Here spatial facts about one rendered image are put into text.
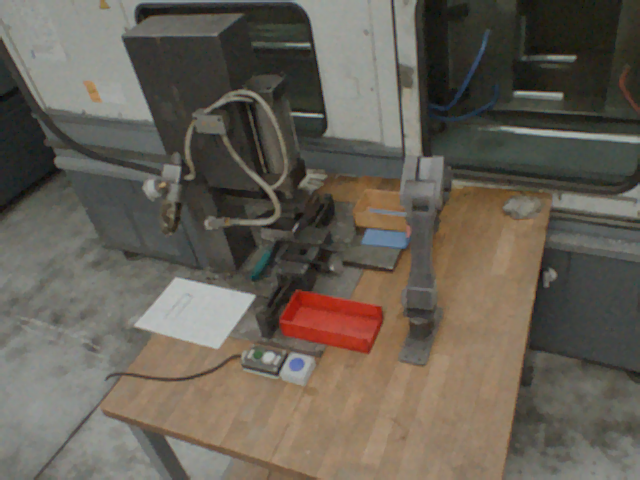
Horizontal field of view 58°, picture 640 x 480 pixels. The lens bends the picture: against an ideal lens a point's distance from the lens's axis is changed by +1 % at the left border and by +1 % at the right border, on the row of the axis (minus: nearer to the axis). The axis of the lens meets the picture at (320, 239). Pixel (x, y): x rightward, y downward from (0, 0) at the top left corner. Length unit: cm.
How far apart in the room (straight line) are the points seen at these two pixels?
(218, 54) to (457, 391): 94
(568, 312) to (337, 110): 116
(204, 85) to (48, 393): 203
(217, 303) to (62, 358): 161
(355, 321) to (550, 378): 122
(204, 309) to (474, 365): 78
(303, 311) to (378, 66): 86
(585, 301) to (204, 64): 160
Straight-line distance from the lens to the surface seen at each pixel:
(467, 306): 158
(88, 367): 310
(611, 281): 225
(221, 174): 156
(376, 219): 182
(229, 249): 174
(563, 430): 246
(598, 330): 243
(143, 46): 148
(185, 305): 176
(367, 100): 207
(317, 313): 160
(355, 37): 199
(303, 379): 144
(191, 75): 144
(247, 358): 151
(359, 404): 140
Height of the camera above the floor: 205
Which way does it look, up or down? 38 degrees down
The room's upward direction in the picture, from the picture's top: 12 degrees counter-clockwise
